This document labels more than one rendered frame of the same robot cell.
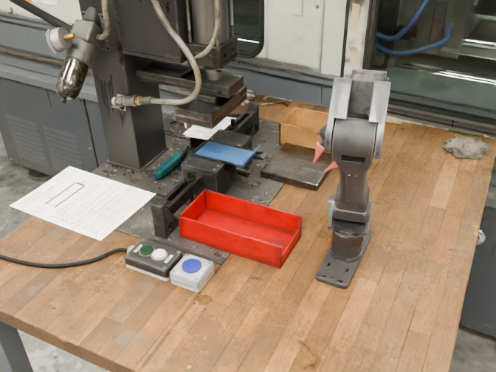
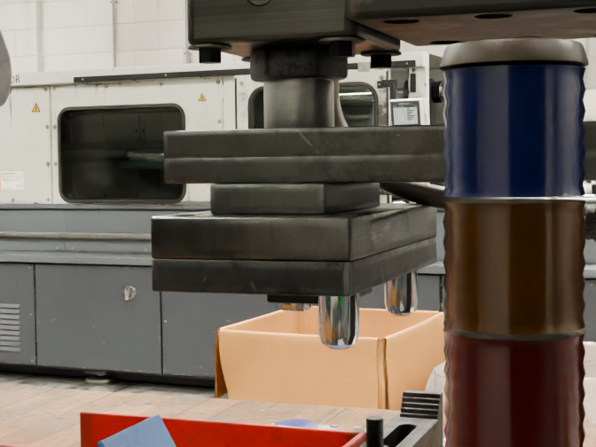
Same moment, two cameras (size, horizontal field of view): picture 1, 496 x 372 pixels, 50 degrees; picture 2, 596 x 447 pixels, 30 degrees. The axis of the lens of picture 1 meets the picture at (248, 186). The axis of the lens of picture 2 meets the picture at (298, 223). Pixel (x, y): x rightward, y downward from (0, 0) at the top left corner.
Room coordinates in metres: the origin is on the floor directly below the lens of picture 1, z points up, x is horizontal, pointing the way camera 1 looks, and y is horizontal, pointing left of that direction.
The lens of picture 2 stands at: (1.78, 0.00, 1.16)
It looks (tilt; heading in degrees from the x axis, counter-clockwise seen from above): 3 degrees down; 173
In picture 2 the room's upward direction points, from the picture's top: 1 degrees counter-clockwise
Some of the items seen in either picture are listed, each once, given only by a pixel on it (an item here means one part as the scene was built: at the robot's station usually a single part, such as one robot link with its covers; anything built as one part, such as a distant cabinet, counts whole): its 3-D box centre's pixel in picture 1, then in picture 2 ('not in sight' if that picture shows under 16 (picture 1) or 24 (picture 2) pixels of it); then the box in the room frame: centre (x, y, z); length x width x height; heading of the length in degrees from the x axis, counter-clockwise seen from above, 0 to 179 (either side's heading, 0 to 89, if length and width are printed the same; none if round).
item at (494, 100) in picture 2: not in sight; (513, 133); (1.49, 0.10, 1.17); 0.04 x 0.04 x 0.03
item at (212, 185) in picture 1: (218, 164); not in sight; (1.19, 0.08, 0.94); 0.20 x 0.10 x 0.07; 153
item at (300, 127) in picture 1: (327, 133); not in sight; (1.36, -0.23, 0.93); 0.25 x 0.13 x 0.08; 63
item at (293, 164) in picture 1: (300, 165); not in sight; (1.23, -0.14, 0.91); 0.17 x 0.16 x 0.02; 153
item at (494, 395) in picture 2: not in sight; (513, 390); (1.49, 0.10, 1.10); 0.04 x 0.04 x 0.03
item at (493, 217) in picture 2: not in sight; (513, 262); (1.49, 0.10, 1.14); 0.04 x 0.04 x 0.03
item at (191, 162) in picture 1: (218, 150); not in sight; (1.19, 0.08, 0.98); 0.20 x 0.10 x 0.01; 153
